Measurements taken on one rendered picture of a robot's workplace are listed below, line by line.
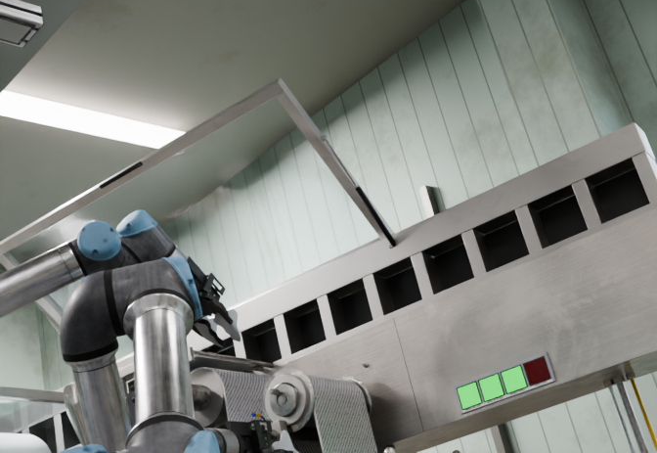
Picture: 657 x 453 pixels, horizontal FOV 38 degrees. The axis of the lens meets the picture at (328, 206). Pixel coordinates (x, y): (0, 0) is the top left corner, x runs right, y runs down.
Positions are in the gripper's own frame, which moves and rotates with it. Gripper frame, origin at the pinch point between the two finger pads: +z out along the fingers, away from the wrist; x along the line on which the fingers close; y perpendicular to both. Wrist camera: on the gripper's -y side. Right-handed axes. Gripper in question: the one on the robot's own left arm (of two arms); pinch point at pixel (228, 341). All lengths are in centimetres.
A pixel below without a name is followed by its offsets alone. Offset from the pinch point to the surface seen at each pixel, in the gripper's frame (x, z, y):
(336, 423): -7.2, 31.8, 1.5
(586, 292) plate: -66, 41, 27
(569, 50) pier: -60, 56, 203
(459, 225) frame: -41, 24, 49
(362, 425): -7.2, 40.4, 8.7
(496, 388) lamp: -38, 50, 16
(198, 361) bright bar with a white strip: 25.1, 11.5, 17.8
